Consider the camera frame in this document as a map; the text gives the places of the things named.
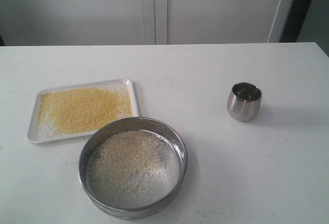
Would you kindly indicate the round stainless steel sieve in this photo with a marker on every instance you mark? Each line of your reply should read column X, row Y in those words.
column 163, row 188

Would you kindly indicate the stainless steel cup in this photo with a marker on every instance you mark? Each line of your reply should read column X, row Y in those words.
column 244, row 101

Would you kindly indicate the white plastic tray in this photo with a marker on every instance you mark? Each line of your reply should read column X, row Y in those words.
column 32, row 131

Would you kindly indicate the yellow millet grains pile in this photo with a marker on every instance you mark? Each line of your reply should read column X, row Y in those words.
column 81, row 110

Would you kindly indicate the white cabinet doors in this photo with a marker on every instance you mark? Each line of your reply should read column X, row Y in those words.
column 141, row 22

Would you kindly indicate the dark vertical post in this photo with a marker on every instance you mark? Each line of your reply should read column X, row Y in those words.
column 294, row 22

